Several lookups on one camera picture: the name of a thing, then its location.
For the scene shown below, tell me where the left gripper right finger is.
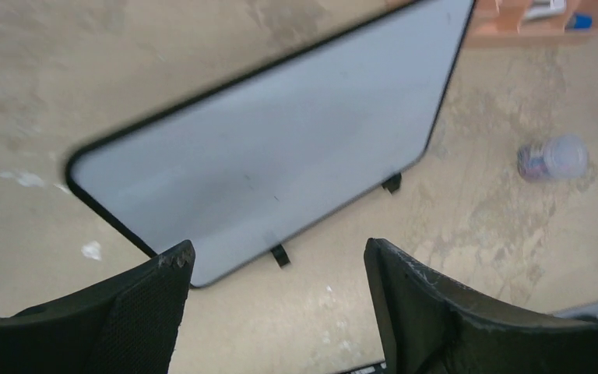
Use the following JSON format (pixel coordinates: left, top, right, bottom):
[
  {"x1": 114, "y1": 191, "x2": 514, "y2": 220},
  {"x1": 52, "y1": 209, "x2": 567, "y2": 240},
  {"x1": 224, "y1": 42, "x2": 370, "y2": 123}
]
[{"x1": 364, "y1": 238, "x2": 598, "y2": 373}]

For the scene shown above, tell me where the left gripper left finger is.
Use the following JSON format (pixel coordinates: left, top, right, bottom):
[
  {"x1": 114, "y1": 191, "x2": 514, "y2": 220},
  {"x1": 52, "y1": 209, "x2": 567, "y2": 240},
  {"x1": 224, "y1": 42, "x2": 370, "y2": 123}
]
[{"x1": 0, "y1": 241, "x2": 195, "y2": 373}]

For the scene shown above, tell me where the small black-framed whiteboard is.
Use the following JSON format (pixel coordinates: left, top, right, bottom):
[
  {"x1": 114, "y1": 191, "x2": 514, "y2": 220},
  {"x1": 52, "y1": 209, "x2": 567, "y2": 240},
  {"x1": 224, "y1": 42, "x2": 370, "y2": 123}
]
[{"x1": 65, "y1": 0, "x2": 474, "y2": 288}]

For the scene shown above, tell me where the small clear plastic jar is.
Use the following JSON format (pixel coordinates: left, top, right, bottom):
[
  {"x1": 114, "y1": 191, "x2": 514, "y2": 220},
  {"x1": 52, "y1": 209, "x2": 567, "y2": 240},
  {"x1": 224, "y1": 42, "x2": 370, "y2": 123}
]
[{"x1": 517, "y1": 134, "x2": 589, "y2": 181}]

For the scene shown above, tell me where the peach plastic file organizer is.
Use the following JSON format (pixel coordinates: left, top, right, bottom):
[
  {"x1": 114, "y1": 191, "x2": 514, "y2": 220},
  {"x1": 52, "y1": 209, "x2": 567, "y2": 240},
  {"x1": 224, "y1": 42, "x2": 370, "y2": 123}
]
[{"x1": 464, "y1": 1, "x2": 598, "y2": 48}]

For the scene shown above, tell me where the white stapler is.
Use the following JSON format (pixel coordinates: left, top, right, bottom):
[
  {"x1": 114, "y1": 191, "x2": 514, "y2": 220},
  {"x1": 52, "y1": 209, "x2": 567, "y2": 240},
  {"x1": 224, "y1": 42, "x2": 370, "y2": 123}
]
[{"x1": 522, "y1": 0, "x2": 567, "y2": 22}]

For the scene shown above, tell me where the blue small item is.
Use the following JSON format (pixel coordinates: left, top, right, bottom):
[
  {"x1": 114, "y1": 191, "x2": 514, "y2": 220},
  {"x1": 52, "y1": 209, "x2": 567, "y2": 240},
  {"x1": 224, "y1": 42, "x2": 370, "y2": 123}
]
[{"x1": 566, "y1": 12, "x2": 593, "y2": 30}]

